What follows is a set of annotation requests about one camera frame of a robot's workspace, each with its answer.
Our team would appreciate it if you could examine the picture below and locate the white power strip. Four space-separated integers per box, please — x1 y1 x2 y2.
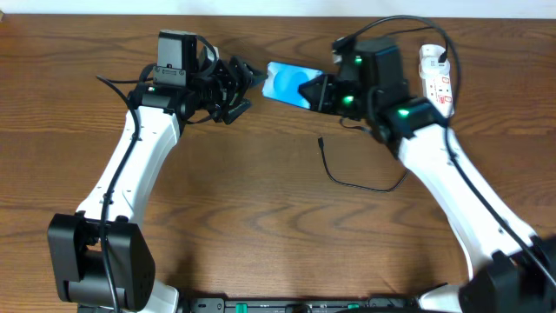
419 44 453 117

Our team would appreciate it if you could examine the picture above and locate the blue Galaxy smartphone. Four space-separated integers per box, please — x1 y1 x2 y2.
262 62 323 110

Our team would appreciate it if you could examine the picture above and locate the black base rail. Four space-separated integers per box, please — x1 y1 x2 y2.
77 295 461 313

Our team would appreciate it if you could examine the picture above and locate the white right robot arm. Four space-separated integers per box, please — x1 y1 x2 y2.
299 37 555 312

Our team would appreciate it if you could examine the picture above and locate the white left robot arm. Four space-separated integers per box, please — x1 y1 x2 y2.
47 57 267 312

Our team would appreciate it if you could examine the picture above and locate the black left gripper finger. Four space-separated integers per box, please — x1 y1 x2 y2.
223 99 252 125
236 57 268 87

